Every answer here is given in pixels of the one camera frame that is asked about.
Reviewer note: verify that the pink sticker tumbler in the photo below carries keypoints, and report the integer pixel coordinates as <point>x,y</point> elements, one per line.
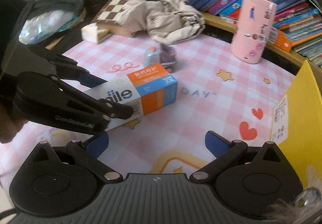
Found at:
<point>251,27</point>

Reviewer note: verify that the wooden chessboard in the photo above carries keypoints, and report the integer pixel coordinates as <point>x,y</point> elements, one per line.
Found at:
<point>113,12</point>

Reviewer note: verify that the yellow cardboard box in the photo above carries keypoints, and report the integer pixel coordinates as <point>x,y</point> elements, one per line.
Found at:
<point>301,113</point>

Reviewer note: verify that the wooden desk shelf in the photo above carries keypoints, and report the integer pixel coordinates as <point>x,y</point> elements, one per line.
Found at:
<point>226,25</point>

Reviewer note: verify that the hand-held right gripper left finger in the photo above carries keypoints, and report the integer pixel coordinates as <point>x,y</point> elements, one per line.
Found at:
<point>98,144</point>

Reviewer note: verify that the fluffy grey charm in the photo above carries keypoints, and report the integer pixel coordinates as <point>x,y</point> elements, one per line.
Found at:
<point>301,201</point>

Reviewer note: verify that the pink checkered table mat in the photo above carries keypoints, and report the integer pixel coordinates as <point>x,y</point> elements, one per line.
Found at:
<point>201,83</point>

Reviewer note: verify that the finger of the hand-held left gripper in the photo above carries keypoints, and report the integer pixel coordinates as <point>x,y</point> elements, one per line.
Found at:
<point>93,81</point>
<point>118,110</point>

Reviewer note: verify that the beige canvas bag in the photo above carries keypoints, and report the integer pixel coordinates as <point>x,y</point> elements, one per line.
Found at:
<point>163,7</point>

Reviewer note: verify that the clear plastic bag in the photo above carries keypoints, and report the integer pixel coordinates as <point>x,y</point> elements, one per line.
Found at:
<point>45,25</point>

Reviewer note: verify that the cream tissue pack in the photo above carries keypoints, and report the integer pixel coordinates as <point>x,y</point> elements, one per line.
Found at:
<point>91,32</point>

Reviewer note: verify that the row of colourful books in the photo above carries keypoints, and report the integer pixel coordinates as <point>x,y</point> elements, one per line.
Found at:
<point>289,0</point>

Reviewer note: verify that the small purple toy car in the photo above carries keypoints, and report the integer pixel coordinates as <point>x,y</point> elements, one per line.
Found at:
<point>161,59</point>

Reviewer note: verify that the white orange toothpaste box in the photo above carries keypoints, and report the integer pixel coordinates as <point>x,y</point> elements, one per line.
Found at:
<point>151,93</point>

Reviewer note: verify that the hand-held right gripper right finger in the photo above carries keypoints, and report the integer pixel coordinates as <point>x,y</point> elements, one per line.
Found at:
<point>215,144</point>

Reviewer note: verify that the small orange box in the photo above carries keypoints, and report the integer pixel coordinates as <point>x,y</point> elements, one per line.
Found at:
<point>281,39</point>

